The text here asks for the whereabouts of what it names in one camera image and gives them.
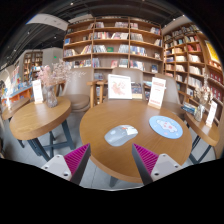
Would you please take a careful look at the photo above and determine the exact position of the white and red sign stand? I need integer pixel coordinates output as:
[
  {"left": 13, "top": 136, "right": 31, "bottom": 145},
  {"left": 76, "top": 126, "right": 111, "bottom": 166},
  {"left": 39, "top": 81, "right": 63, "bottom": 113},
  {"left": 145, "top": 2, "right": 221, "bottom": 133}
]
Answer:
[{"left": 147, "top": 76, "right": 167, "bottom": 110}]

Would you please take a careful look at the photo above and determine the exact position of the colourful book display stand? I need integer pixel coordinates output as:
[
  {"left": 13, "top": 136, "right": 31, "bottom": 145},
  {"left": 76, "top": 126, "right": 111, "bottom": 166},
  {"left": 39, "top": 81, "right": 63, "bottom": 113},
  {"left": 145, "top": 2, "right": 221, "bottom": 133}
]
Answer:
[{"left": 0, "top": 65, "right": 34, "bottom": 107}]

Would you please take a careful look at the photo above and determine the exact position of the round wooden side table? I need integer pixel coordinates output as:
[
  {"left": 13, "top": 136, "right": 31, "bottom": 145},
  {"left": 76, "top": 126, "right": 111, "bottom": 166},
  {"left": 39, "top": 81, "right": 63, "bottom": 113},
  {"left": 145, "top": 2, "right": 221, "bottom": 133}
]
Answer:
[
  {"left": 9, "top": 96, "right": 76, "bottom": 162},
  {"left": 184, "top": 111, "right": 221, "bottom": 165}
]

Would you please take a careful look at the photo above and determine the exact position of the white framed pink flower picture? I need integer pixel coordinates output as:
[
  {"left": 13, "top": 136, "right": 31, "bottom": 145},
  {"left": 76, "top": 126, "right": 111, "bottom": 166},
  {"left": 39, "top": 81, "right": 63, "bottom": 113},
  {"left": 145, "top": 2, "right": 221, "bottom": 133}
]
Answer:
[{"left": 107, "top": 73, "right": 133, "bottom": 100}]

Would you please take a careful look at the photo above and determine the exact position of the glass vase with pink flowers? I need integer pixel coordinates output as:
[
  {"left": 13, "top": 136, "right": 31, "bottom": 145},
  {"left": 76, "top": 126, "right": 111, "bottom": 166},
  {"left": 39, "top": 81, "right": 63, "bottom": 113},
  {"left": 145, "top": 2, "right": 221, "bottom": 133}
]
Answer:
[{"left": 36, "top": 59, "right": 86, "bottom": 109}]

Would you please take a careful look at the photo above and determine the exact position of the grey computer mouse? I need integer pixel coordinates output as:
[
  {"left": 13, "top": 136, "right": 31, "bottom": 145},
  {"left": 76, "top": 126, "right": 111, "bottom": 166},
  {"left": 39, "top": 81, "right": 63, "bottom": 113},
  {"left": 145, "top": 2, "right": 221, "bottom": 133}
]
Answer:
[{"left": 104, "top": 124, "right": 139, "bottom": 148}]

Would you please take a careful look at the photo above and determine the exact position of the small white table sign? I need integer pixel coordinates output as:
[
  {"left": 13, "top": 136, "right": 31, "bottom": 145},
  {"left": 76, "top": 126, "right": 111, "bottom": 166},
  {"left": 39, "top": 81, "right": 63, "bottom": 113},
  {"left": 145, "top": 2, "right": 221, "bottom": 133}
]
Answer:
[
  {"left": 31, "top": 78, "right": 44, "bottom": 105},
  {"left": 205, "top": 99, "right": 218, "bottom": 128}
]

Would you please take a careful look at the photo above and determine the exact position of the wide wooden bookshelf with books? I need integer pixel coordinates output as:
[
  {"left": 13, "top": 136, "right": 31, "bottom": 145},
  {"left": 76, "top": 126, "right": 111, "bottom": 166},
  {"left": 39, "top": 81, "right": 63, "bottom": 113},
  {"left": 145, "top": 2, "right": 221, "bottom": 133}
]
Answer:
[{"left": 62, "top": 16, "right": 165, "bottom": 81}]

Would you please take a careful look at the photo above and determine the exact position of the small distant wooden bookshelf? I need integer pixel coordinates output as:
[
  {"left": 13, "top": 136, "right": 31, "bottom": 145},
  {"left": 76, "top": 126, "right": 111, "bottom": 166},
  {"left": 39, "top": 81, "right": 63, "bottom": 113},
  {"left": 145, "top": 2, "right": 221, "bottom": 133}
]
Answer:
[{"left": 22, "top": 49, "right": 44, "bottom": 83}]

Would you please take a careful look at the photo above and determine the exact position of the dark cover book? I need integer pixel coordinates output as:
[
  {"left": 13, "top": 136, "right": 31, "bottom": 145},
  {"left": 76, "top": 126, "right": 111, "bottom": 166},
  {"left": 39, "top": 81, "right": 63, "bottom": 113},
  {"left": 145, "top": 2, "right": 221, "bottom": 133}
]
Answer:
[{"left": 130, "top": 82, "right": 144, "bottom": 100}]

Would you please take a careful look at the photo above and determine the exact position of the stack of books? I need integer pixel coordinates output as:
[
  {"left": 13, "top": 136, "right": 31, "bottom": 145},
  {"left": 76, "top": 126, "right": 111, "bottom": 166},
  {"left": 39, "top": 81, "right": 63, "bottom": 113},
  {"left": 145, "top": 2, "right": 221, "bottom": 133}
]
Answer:
[{"left": 180, "top": 101, "right": 198, "bottom": 116}]

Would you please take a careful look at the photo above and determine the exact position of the round light blue mouse pad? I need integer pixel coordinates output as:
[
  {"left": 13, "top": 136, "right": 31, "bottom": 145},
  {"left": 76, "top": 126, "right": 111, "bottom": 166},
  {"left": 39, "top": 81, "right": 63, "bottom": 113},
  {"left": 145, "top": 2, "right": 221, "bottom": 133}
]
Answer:
[{"left": 148, "top": 115, "right": 184, "bottom": 140}]

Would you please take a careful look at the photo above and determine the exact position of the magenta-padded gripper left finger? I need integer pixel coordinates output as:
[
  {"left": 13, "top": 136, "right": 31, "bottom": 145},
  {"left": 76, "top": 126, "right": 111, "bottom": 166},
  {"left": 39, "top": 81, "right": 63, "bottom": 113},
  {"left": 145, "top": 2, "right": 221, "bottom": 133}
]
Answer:
[{"left": 41, "top": 143, "right": 92, "bottom": 186}]

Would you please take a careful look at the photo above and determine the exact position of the glass vase with dried flowers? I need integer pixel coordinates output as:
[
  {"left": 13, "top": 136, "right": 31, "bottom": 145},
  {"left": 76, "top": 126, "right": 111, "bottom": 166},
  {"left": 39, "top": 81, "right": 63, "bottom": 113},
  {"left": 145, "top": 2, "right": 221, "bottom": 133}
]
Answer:
[{"left": 194, "top": 74, "right": 214, "bottom": 123}]

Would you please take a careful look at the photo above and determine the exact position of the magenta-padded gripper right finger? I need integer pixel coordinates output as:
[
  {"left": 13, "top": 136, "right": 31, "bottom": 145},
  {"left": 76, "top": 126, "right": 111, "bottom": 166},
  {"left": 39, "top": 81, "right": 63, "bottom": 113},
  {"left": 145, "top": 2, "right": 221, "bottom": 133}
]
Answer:
[{"left": 131, "top": 143, "right": 184, "bottom": 186}]

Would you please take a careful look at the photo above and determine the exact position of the beige wooden-armed chair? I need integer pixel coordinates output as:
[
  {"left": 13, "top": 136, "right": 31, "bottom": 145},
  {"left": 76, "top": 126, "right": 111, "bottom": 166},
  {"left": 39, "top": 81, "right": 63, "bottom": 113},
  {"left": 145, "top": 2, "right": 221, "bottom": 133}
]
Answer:
[
  {"left": 87, "top": 67, "right": 148, "bottom": 105},
  {"left": 154, "top": 73, "right": 186, "bottom": 118},
  {"left": 59, "top": 67, "right": 96, "bottom": 113}
]

